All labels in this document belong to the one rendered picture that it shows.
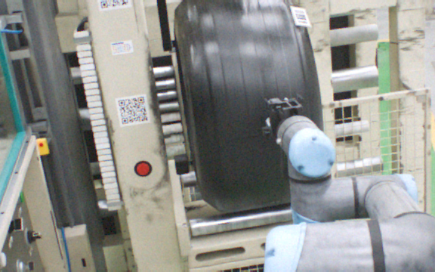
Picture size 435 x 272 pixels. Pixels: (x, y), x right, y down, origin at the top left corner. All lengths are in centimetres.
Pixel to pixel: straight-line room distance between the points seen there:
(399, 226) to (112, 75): 98
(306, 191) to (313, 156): 7
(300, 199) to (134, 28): 64
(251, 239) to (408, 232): 96
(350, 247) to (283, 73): 76
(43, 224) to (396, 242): 95
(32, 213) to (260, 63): 61
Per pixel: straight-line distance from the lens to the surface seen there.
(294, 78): 153
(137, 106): 169
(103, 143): 174
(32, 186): 155
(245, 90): 151
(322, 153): 117
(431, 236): 87
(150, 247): 186
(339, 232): 84
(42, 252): 163
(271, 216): 177
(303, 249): 82
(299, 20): 160
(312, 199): 121
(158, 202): 180
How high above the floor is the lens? 179
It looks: 23 degrees down
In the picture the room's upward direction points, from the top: 7 degrees counter-clockwise
